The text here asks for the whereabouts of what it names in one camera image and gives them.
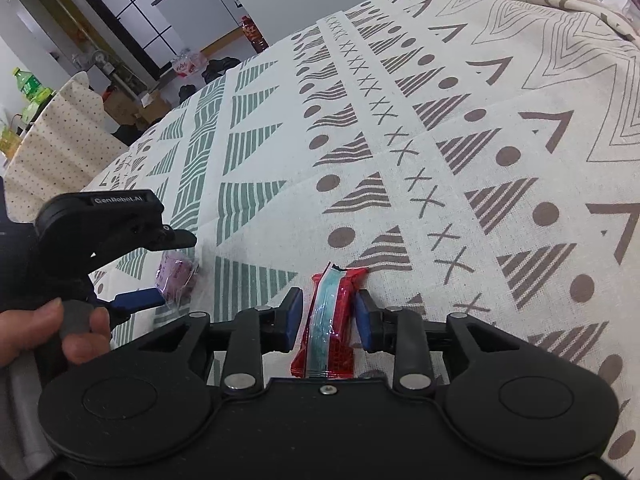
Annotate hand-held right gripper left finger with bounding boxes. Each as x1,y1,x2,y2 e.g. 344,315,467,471
132,287,305,393

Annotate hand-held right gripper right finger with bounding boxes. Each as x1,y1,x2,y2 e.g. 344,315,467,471
352,290,518,392

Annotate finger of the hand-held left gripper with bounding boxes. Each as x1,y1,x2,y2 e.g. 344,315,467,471
150,224,198,252
92,287,167,323

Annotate purple snack packet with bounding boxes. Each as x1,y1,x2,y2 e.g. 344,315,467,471
156,251,201,311

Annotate red snack packet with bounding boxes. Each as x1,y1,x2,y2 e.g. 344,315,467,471
290,261,369,379

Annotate person's left hand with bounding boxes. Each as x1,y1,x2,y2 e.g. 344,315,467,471
0,297,112,367

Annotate table with dotted tablecloth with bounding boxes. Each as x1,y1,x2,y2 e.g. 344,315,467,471
2,72,131,223

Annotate yellow bottle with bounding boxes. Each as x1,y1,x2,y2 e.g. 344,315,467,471
0,125,24,159

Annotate stacked cardboard boxes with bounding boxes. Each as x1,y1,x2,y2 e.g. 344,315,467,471
102,87,172,129

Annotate green plastic bottle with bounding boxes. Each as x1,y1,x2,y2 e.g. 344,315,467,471
12,66,55,123

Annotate grey floor fan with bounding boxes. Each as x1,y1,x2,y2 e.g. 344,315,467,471
72,49,114,82

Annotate black shoes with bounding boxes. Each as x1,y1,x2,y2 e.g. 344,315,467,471
202,58,244,84

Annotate pink plastic bag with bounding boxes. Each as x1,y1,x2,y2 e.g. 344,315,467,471
170,49,206,77

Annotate printed blanket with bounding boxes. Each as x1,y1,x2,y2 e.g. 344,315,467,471
80,0,640,480

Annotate black framed glass door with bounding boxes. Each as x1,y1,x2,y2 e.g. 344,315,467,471
64,0,187,74

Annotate red bottle pack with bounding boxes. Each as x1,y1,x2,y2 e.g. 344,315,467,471
241,15,271,54

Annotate white cabinet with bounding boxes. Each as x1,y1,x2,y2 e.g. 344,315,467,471
150,0,242,57

